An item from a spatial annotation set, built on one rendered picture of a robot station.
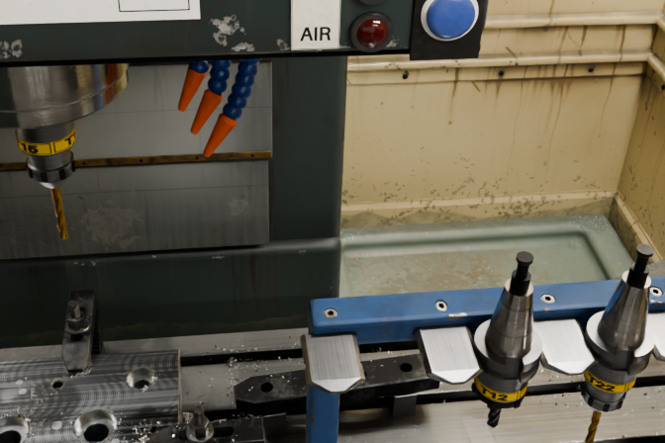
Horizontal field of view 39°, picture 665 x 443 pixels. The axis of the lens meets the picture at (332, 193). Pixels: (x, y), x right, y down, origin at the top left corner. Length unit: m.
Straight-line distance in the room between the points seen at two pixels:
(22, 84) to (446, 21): 0.33
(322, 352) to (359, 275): 1.06
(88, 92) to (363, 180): 1.22
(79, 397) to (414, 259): 0.99
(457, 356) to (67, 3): 0.50
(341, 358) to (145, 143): 0.60
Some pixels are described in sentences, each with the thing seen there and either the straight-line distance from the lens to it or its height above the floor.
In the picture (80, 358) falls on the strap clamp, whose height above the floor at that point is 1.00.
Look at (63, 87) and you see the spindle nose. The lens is 0.76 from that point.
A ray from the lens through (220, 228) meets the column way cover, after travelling 1.47.
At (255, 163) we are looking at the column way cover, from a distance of 1.40.
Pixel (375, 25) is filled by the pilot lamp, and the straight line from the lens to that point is 0.58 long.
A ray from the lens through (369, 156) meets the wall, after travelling 1.90.
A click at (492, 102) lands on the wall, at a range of 1.89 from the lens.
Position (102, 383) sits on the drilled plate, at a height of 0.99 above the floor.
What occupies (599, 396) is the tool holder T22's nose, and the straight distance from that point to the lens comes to 0.97.
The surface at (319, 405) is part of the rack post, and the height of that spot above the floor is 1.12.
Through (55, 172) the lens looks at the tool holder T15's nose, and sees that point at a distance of 0.86.
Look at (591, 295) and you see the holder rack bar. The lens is 0.97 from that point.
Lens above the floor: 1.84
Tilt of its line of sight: 36 degrees down
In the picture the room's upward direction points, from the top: 2 degrees clockwise
